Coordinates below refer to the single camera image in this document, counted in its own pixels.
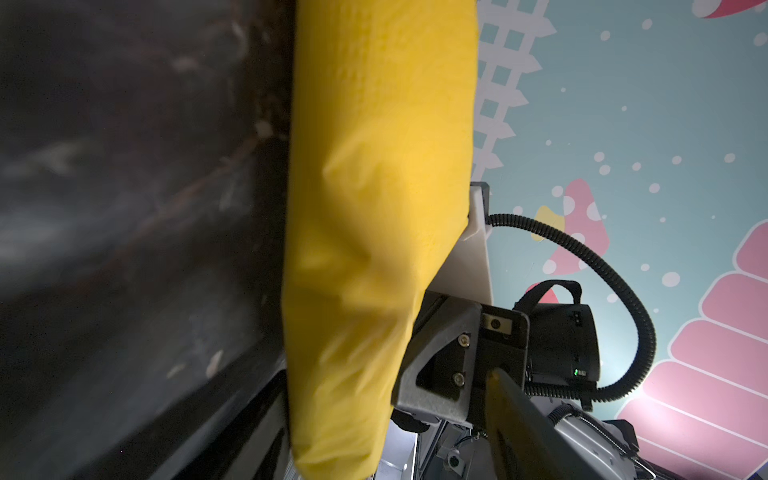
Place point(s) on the yellow paper napkin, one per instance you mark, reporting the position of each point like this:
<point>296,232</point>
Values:
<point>381,147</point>

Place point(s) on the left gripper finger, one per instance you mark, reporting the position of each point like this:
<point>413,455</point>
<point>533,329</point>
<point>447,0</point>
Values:
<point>524,444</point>

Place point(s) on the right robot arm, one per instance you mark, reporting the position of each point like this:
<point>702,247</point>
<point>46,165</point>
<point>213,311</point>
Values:
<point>525,379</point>

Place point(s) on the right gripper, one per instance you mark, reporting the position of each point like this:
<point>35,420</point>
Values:
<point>454,345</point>

